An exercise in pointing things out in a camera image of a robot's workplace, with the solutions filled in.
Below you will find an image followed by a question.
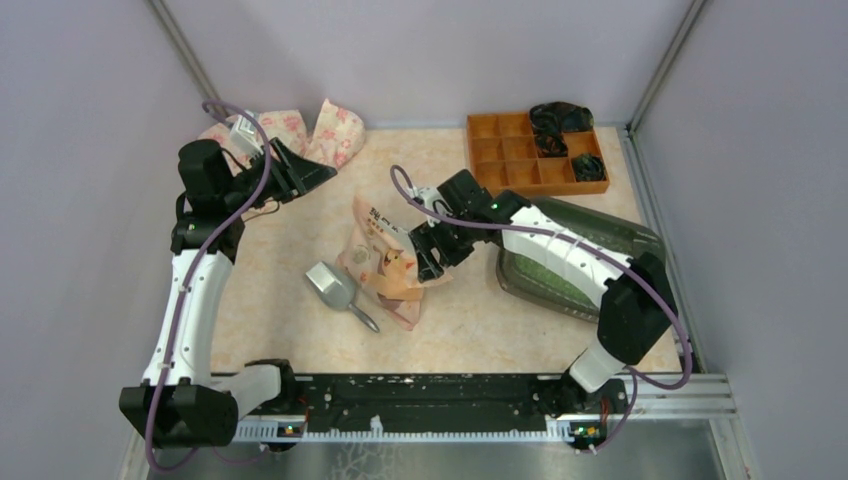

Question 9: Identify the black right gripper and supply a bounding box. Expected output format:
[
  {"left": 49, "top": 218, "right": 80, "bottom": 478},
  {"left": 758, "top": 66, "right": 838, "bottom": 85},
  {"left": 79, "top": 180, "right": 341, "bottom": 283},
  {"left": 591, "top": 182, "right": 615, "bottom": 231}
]
[{"left": 409, "top": 210, "right": 476, "bottom": 283}]

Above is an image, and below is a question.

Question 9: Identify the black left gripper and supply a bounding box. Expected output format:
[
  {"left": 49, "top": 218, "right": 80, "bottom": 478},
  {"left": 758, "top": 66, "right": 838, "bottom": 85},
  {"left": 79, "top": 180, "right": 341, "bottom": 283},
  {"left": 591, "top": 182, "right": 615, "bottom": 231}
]
[{"left": 221, "top": 136, "right": 337, "bottom": 213}]

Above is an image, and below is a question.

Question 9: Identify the orange cat litter bag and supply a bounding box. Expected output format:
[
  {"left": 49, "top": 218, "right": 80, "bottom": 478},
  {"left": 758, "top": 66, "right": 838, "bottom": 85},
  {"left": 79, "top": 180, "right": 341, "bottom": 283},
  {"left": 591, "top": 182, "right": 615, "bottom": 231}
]
[{"left": 336, "top": 195, "right": 453, "bottom": 331}]

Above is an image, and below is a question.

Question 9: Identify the grey metal scoop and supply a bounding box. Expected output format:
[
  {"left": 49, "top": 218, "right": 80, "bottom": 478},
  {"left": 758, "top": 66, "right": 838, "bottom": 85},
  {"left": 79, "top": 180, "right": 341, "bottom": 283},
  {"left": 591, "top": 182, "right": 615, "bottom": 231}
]
[{"left": 305, "top": 261, "right": 381, "bottom": 334}]

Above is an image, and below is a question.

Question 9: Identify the piano-key bag clip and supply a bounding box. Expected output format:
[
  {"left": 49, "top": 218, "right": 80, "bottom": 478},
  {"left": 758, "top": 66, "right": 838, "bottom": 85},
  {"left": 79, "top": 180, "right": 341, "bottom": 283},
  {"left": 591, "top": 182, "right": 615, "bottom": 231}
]
[{"left": 370, "top": 207, "right": 411, "bottom": 244}]

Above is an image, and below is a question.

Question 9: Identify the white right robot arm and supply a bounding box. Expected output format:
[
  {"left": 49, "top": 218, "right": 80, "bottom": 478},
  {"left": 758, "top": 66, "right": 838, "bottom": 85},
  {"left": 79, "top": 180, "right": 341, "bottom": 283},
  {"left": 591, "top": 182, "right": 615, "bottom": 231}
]
[{"left": 390, "top": 165, "right": 682, "bottom": 412}]

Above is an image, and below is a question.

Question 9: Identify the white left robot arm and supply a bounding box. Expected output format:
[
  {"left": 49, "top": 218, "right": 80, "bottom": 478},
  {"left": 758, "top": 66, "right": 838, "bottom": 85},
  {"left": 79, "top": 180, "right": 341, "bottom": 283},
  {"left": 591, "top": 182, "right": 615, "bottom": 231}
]
[{"left": 119, "top": 138, "right": 337, "bottom": 449}]

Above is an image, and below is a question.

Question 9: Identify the dark green litter box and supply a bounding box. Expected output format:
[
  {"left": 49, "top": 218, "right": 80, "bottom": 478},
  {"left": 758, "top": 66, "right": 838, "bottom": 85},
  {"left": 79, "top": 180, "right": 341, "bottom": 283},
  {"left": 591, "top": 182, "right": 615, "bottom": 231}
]
[{"left": 496, "top": 196, "right": 667, "bottom": 323}]

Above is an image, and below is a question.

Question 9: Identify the pink patterned cloth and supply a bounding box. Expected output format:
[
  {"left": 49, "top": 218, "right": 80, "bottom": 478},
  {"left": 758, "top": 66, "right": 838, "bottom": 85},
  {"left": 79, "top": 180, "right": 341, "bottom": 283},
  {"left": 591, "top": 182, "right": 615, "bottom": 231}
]
[{"left": 198, "top": 99, "right": 366, "bottom": 173}]

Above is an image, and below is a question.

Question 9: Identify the orange compartment tray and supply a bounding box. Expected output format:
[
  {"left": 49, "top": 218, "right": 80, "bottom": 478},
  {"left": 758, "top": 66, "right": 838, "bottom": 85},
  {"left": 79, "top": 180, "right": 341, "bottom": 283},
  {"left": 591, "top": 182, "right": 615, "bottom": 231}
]
[{"left": 466, "top": 112, "right": 610, "bottom": 197}]

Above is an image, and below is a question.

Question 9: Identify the dark cloth on tray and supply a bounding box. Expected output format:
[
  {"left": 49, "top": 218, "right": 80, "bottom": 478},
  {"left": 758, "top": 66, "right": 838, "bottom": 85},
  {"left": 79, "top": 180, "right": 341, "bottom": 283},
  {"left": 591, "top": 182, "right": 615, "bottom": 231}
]
[{"left": 528, "top": 101, "right": 594, "bottom": 158}]

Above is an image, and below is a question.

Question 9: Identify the small dark cloth ball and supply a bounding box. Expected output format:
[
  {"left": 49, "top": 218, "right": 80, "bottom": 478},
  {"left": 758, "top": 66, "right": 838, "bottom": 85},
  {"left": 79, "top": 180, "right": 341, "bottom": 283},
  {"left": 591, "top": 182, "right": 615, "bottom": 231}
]
[{"left": 571, "top": 153, "right": 606, "bottom": 182}]

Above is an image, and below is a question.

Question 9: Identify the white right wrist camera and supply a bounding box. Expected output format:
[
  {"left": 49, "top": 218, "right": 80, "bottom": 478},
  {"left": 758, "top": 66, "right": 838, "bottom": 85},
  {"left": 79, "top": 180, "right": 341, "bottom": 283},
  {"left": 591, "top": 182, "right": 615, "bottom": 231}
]
[{"left": 412, "top": 187, "right": 453, "bottom": 217}]

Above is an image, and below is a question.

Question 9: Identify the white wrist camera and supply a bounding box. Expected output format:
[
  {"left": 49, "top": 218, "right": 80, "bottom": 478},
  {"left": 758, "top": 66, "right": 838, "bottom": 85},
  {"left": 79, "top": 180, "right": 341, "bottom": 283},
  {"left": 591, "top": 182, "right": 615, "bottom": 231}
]
[
  {"left": 229, "top": 110, "right": 265, "bottom": 159},
  {"left": 412, "top": 187, "right": 453, "bottom": 217}
]

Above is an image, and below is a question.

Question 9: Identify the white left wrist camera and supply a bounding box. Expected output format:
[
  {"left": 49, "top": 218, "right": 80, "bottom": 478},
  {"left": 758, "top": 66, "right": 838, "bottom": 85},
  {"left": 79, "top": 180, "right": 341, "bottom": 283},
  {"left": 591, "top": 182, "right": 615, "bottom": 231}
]
[{"left": 229, "top": 110, "right": 265, "bottom": 159}]

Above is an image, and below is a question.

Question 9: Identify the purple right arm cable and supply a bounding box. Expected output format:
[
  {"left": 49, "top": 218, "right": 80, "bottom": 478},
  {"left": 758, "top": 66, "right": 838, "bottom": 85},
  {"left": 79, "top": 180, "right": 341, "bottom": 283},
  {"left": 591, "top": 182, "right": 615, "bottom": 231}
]
[{"left": 389, "top": 164, "right": 694, "bottom": 454}]

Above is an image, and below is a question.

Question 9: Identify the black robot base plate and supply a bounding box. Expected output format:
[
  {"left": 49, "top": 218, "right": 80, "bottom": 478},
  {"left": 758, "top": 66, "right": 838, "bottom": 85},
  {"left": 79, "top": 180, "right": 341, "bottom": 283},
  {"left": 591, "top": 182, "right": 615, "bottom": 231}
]
[{"left": 234, "top": 374, "right": 629, "bottom": 450}]

